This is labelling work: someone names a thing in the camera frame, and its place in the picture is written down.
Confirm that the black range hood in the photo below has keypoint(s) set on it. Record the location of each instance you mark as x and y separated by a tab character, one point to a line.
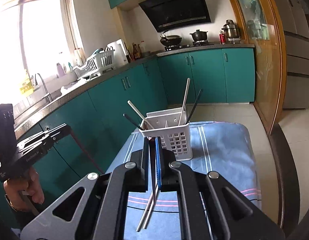
171	14

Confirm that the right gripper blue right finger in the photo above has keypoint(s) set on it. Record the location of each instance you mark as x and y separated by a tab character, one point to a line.
158	161

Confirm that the kitchen faucet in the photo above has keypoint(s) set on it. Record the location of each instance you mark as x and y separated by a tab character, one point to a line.
47	93

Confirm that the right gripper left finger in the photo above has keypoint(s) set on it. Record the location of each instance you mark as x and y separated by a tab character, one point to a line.
145	164

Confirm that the red thermos bottle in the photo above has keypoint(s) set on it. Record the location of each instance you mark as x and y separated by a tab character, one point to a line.
222	38

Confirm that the black chopstick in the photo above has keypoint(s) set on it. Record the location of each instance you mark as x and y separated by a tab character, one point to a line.
132	121
194	106

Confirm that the silver refrigerator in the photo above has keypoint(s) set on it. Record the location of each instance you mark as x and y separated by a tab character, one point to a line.
296	31

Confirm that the black clay pot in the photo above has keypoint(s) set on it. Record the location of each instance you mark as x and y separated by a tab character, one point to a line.
199	36

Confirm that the blue striped cloth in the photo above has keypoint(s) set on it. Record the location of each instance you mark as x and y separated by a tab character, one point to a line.
216	146

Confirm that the dark red chopstick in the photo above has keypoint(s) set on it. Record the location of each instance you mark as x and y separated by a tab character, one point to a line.
80	145

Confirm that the teal lower cabinets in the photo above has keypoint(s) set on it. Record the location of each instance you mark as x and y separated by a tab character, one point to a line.
96	117

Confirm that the white countertop appliance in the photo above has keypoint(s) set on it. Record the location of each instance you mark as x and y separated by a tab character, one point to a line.
120	52

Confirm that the steel stockpot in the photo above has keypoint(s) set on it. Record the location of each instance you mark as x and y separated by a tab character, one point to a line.
231	30

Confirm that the wooden glass sliding door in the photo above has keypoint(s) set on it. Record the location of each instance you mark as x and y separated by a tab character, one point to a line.
260	25

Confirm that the white dish rack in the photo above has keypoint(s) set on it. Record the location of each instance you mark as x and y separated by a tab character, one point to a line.
97	64

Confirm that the person's left hand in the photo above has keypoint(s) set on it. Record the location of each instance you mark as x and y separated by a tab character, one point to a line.
32	187

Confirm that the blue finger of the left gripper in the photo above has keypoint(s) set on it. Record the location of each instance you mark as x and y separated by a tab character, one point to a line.
59	132

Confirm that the black wok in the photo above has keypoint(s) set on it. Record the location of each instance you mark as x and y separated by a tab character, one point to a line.
170	40

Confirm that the white chopstick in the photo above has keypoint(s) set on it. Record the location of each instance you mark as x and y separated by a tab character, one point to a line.
139	113
184	99
152	206
141	222

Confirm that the white plastic utensil caddy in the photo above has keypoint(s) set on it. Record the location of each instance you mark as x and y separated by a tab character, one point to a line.
173	129

